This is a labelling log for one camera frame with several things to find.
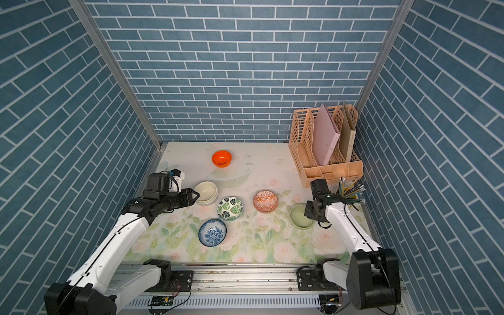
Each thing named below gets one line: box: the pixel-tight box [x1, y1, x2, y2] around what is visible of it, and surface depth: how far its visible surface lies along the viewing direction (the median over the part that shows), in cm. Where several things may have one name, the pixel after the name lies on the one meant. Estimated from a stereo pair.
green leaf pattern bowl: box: [217, 196, 244, 222], surface depth 93 cm
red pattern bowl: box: [252, 189, 279, 214], surface depth 96 cm
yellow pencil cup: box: [341, 186, 361, 200], surface depth 90 cm
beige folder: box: [339, 103, 357, 163], surface depth 93 cm
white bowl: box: [194, 183, 219, 206], surface depth 95 cm
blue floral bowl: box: [198, 218, 228, 247], surface depth 86 cm
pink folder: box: [313, 103, 341, 167], surface depth 98 cm
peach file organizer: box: [288, 104, 364, 188], surface depth 103 cm
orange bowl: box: [211, 149, 233, 168], surface depth 110 cm
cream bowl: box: [194, 181, 219, 205], surface depth 96 cm
